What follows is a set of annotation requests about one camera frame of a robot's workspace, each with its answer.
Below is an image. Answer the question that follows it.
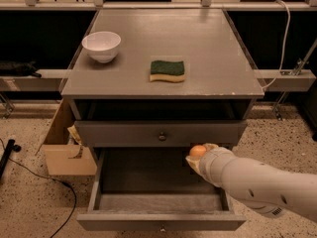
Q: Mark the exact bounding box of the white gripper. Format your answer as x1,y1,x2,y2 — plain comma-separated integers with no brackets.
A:
185,143,236,187

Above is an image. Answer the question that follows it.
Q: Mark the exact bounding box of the orange fruit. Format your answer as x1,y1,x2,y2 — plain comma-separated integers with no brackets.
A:
189,145,207,157

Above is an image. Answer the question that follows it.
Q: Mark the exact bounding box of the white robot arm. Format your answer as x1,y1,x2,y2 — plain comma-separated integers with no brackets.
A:
186,143,317,222

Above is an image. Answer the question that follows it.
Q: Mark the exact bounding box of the open grey middle drawer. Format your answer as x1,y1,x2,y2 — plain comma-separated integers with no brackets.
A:
77,148,246,232

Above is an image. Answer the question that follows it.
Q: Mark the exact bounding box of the grey drawer cabinet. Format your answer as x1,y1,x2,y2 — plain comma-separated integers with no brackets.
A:
58,7,265,157

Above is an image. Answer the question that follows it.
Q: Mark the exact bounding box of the closed grey top drawer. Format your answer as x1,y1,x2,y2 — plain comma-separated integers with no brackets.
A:
74,121,247,148

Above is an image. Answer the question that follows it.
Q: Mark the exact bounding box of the green yellow sponge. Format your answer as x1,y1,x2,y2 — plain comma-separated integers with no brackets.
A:
150,60,185,82

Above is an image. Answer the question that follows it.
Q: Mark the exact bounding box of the cardboard box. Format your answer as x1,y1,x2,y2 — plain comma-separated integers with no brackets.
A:
41,100,97,176

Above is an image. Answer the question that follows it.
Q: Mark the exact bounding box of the white ceramic bowl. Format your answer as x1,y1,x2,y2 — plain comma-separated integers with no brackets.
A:
81,31,121,63

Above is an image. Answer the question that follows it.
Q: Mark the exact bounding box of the black bar on floor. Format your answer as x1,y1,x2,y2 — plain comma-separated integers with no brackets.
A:
0,139,21,178

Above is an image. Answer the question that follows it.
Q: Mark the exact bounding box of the black object on shelf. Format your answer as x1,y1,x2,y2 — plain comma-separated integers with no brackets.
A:
0,60,42,78

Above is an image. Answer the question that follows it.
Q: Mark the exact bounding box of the black floor cable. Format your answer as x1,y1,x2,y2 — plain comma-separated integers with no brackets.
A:
0,138,78,238

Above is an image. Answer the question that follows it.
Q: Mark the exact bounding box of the white hanging cable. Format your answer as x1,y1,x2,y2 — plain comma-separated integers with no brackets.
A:
263,0,292,91

